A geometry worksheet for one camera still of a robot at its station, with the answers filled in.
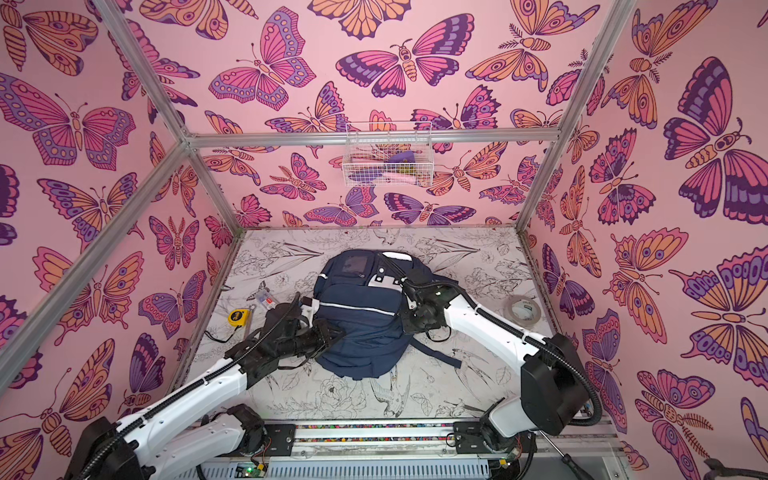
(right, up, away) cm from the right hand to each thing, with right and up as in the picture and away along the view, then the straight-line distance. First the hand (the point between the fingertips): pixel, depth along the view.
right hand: (409, 320), depth 83 cm
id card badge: (-48, +4, +17) cm, 51 cm away
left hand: (-16, -1, -6) cm, 18 cm away
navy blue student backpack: (-14, +8, +8) cm, 17 cm away
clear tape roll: (+37, 0, +12) cm, 39 cm away
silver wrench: (-51, +1, +15) cm, 53 cm away
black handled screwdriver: (+36, -30, -14) cm, 49 cm away
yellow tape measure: (-53, -1, +11) cm, 55 cm away
